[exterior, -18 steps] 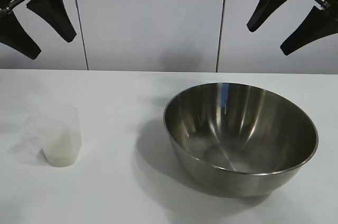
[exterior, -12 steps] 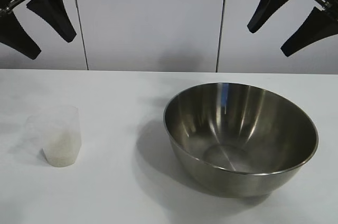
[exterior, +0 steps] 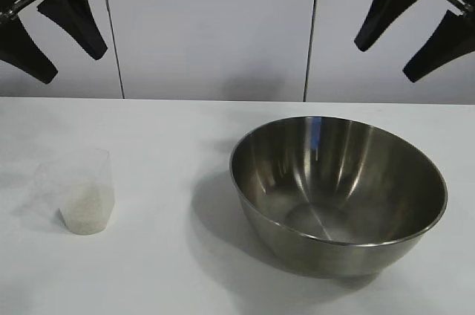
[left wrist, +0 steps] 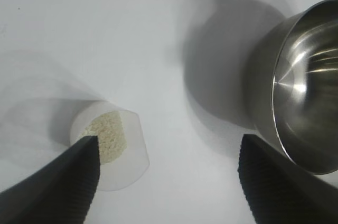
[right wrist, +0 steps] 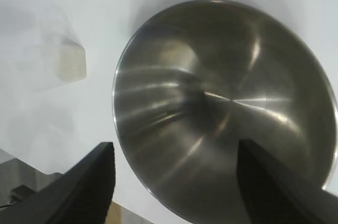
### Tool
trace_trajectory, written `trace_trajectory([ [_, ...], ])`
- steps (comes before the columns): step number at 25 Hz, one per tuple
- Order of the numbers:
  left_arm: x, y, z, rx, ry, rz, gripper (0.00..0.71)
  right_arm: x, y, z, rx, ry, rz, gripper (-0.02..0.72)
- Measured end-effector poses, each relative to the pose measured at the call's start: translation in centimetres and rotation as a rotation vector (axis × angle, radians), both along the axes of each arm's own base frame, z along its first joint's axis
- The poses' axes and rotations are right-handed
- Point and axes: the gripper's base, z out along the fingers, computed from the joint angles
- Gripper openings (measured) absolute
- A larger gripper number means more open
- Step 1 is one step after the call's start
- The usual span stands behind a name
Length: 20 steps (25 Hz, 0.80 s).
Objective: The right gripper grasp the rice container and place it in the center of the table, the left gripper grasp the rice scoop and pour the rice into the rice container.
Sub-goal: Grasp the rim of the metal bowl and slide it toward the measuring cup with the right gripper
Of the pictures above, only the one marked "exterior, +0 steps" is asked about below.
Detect clear plastic measuring cup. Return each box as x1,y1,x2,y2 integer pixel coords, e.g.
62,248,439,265
34,148,117,236

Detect white rice grains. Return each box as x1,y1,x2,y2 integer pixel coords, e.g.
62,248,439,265
59,180,114,236

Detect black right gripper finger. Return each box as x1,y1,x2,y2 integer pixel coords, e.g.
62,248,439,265
353,0,427,53
402,9,475,84

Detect stainless steel mixing bowl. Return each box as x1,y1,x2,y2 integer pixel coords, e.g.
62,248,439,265
228,115,448,279

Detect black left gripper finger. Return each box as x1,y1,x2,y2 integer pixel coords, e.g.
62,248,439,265
0,13,59,85
36,0,109,61

